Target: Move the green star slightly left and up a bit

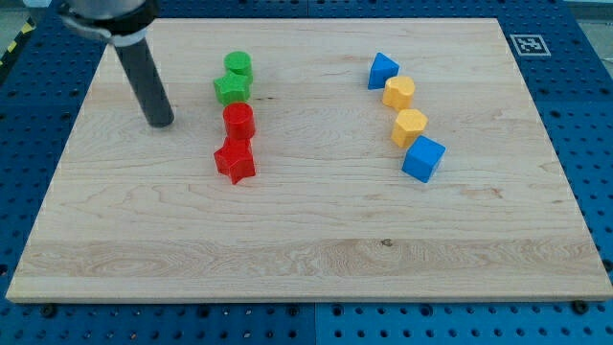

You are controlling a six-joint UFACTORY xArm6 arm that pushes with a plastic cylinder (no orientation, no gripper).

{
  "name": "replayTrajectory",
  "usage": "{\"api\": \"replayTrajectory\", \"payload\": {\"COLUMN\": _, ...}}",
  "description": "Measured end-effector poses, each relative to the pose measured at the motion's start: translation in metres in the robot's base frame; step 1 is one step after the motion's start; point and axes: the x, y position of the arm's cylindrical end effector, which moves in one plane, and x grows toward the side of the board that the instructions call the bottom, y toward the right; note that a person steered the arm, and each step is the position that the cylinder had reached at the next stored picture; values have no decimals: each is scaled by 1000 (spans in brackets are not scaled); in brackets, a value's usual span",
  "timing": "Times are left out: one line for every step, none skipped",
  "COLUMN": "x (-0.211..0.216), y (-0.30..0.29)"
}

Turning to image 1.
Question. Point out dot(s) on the red cylinder block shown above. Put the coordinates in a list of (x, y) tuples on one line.
[(239, 121)]

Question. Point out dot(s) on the red star block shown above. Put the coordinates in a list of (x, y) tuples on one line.
[(235, 159)]

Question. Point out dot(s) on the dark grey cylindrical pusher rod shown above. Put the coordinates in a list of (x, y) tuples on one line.
[(142, 74)]

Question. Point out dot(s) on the blue triangle block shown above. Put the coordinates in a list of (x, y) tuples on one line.
[(381, 70)]

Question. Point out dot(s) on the white fiducial marker tag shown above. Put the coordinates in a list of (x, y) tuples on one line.
[(530, 45)]

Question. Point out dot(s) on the green star block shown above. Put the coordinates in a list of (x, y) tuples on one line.
[(233, 88)]

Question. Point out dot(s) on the blue cube block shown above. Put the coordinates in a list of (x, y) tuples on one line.
[(423, 158)]

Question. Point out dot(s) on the yellow heart block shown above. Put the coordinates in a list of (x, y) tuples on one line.
[(399, 92)]

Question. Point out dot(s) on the yellow hexagon block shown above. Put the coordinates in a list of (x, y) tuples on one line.
[(408, 126)]

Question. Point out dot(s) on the light wooden board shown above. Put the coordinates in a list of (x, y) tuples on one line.
[(136, 214)]

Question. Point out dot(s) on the green cylinder block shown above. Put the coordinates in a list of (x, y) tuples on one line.
[(240, 63)]

